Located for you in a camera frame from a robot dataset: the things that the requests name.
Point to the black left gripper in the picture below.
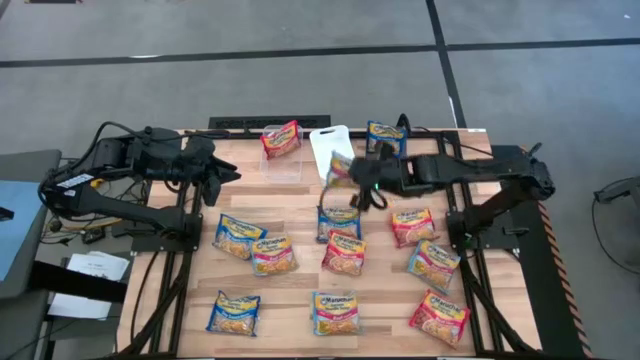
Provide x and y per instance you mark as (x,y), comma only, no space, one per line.
(200,157)

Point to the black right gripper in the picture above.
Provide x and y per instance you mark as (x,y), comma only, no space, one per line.
(382,175)

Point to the red Maruchan ramen packet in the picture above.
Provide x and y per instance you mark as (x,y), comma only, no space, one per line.
(344,254)
(281,140)
(440,318)
(414,227)

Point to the dark blue Maruchan ramen packet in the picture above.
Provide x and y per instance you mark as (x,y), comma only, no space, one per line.
(233,313)
(239,237)
(385,132)
(338,227)

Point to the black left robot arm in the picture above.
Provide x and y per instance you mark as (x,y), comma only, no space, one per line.
(115,205)

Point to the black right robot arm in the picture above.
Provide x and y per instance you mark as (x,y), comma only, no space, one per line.
(450,170)

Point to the white plastic bin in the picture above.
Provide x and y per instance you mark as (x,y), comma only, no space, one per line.
(322,150)

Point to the clear plastic bin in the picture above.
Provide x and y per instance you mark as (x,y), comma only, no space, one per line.
(282,172)

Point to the white paper sheet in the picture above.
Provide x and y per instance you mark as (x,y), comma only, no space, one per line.
(100,265)
(80,306)

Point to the blue desk mat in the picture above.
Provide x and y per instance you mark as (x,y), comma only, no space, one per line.
(17,225)

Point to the orange black hazard stripe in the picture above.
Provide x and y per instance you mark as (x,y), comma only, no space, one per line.
(565,280)

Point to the grey side desk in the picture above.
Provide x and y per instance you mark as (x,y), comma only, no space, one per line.
(20,320)

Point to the black aluminium table frame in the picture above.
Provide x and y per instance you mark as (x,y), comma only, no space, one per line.
(240,134)

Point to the black side frame bar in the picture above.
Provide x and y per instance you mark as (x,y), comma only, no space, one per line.
(75,282)

